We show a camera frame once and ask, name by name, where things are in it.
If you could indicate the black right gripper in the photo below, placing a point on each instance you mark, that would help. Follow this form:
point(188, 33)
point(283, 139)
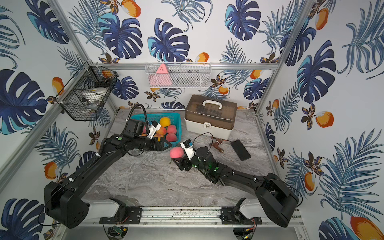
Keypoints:
point(182, 162)

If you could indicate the brown white storage box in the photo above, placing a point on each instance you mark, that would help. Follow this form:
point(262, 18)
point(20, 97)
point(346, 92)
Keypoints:
point(207, 115)

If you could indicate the pink triangle object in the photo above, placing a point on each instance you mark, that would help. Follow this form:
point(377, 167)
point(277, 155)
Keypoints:
point(161, 78)

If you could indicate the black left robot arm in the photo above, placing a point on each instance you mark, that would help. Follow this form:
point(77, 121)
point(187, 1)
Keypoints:
point(63, 202)

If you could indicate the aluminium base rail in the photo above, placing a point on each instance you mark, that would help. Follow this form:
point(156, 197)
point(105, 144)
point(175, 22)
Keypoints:
point(110, 214)

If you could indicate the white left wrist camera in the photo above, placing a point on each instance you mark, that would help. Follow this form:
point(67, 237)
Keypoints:
point(153, 128)

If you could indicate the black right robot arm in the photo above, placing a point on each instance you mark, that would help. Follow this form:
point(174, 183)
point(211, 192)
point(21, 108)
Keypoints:
point(276, 198)

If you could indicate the black wire wall basket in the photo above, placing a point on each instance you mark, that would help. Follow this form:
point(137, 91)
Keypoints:
point(87, 77)

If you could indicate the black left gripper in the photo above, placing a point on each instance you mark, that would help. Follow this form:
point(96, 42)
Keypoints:
point(157, 141)

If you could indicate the teal plastic basket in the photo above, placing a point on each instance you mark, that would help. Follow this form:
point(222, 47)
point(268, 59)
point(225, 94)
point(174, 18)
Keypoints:
point(175, 119)

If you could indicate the pink peach top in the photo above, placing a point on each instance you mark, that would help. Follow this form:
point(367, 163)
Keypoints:
point(176, 152)

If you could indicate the white bowl in wire basket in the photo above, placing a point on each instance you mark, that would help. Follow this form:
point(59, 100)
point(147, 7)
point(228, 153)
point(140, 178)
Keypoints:
point(93, 96)

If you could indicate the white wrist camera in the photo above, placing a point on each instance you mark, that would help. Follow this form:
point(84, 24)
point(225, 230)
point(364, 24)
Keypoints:
point(153, 128)
point(188, 147)

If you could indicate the clear wall shelf tray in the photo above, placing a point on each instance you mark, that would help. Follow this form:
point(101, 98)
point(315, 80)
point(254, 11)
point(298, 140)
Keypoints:
point(184, 75)

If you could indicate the black phone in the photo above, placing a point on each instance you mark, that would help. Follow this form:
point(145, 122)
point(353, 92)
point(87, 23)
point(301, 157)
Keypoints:
point(240, 150)

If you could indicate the brown toy figure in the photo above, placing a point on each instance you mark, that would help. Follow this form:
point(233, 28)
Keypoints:
point(216, 143)

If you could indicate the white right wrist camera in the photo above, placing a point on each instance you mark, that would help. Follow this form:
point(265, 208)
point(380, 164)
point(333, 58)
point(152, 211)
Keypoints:
point(188, 147)

